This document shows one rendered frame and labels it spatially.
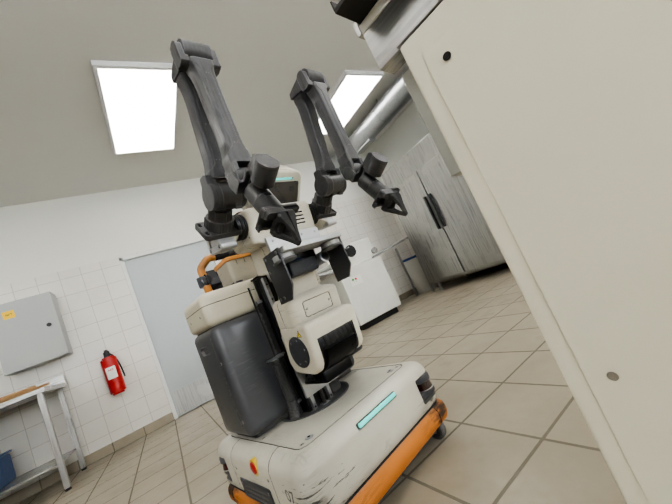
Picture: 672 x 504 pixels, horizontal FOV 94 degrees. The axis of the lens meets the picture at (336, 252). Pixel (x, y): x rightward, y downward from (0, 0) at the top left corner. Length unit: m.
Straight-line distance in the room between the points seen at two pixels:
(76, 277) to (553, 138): 4.72
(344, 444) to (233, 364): 0.45
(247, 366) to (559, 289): 1.04
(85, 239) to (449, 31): 4.75
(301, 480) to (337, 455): 0.11
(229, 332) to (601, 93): 1.12
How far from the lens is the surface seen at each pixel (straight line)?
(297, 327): 1.02
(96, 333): 4.63
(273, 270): 0.99
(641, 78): 0.32
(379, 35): 0.42
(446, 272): 4.80
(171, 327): 4.61
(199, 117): 1.02
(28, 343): 4.54
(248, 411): 1.22
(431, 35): 0.38
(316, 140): 1.24
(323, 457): 0.98
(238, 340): 1.21
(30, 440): 4.73
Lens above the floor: 0.63
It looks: 7 degrees up
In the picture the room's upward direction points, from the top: 23 degrees counter-clockwise
